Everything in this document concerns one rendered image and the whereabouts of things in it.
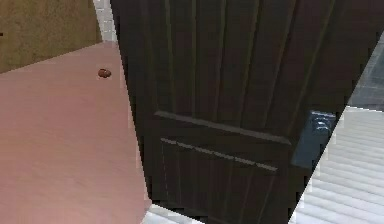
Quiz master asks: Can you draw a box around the dark brown room door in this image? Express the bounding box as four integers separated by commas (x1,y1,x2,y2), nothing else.
109,0,384,224

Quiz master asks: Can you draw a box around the small brown round knob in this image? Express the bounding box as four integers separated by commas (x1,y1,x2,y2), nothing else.
97,68,113,80

